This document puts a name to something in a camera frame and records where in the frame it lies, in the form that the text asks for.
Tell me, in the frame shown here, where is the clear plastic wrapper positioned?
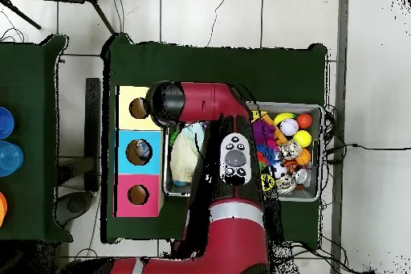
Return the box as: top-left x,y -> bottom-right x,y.
135,144 -> 153,162

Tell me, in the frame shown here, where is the wooden three-hole sorting box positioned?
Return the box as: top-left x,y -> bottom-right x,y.
115,85 -> 165,219

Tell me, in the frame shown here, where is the clear mesh bin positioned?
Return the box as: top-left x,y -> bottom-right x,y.
163,98 -> 324,202

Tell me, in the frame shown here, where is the cream knitted cloth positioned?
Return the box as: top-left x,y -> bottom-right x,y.
169,133 -> 206,185

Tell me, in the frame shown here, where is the purple spiky ball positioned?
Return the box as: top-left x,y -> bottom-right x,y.
253,118 -> 278,153

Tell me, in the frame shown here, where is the dark green table cloth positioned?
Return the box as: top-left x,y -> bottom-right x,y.
101,32 -> 328,246

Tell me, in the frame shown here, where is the yellow smiley face ball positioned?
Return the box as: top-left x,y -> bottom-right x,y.
260,174 -> 277,193

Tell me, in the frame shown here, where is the crushed silver can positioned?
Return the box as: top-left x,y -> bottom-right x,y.
281,140 -> 303,160

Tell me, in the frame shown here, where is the red ball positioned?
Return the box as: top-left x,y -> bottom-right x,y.
295,112 -> 314,128

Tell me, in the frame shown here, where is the dark green side-table cloth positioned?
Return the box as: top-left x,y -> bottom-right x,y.
0,35 -> 73,244

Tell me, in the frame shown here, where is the light blue plastic cup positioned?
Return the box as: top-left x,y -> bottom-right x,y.
0,141 -> 25,178

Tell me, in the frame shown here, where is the dark blue plastic cup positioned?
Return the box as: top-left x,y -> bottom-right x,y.
0,106 -> 15,141

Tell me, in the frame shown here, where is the orange plastic cup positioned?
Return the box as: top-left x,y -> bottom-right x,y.
0,191 -> 8,227

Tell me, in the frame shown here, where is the black floor cable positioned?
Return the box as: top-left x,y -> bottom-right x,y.
324,140 -> 411,158

